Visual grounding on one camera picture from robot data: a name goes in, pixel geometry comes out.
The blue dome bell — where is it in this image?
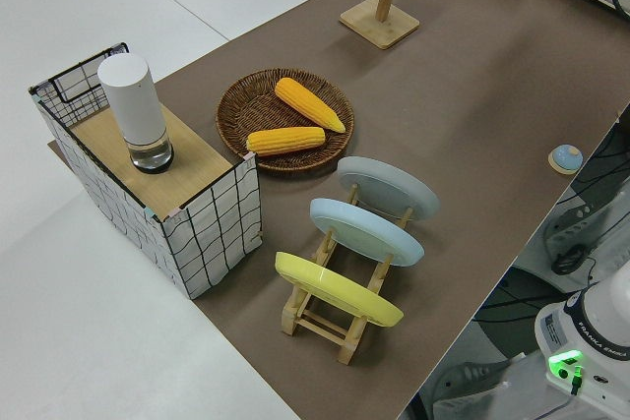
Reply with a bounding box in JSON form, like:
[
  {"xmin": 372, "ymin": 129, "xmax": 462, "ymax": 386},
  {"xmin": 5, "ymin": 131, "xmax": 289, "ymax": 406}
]
[{"xmin": 547, "ymin": 144, "xmax": 585, "ymax": 176}]

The yellow corn cob pointed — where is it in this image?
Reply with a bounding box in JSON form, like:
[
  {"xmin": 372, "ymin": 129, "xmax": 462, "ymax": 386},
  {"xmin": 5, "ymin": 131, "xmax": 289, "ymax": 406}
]
[{"xmin": 274, "ymin": 77, "xmax": 347, "ymax": 135}]

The wire grid basket wooden shelf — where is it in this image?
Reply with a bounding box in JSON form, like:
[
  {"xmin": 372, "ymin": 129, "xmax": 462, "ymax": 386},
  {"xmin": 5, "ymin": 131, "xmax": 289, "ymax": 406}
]
[{"xmin": 28, "ymin": 39, "xmax": 264, "ymax": 301}]

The yellow plate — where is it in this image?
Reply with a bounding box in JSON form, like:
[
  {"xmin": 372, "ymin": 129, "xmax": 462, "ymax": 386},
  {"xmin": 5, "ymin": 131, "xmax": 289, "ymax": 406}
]
[{"xmin": 274, "ymin": 251, "xmax": 405, "ymax": 328}]

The yellow corn cob blunt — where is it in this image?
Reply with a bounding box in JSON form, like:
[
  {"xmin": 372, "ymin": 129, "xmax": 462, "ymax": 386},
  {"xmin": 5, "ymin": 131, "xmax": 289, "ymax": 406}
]
[{"xmin": 245, "ymin": 126, "xmax": 327, "ymax": 158}]

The black coiled cable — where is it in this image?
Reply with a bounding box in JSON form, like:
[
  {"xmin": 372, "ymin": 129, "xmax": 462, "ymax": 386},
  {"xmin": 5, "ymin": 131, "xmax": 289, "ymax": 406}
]
[{"xmin": 550, "ymin": 245, "xmax": 588, "ymax": 276}]

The white bottle with clear base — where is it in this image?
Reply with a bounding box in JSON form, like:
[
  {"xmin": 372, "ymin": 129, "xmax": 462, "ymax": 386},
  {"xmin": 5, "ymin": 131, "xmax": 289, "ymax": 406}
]
[{"xmin": 96, "ymin": 53, "xmax": 175, "ymax": 175}]

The white power strip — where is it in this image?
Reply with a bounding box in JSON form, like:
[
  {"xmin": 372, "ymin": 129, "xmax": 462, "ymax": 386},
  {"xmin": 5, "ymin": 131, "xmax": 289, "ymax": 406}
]
[{"xmin": 543, "ymin": 196, "xmax": 611, "ymax": 264}]

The grey plate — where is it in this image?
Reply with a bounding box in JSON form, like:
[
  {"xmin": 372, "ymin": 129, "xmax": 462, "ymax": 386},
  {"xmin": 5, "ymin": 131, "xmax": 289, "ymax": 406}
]
[{"xmin": 336, "ymin": 155, "xmax": 440, "ymax": 221}]

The light blue plate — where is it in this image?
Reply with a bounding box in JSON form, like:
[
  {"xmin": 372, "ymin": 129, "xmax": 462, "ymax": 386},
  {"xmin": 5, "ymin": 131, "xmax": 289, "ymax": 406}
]
[{"xmin": 309, "ymin": 197, "xmax": 425, "ymax": 268}]

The wooden plate rack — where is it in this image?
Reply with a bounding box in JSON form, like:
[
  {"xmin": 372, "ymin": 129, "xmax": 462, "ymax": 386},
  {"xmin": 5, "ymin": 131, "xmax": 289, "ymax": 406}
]
[{"xmin": 280, "ymin": 182, "xmax": 414, "ymax": 366}]

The brown wicker basket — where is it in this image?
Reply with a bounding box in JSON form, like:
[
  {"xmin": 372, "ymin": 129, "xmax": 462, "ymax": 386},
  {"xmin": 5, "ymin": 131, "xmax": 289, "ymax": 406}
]
[{"xmin": 215, "ymin": 68, "xmax": 355, "ymax": 175}]

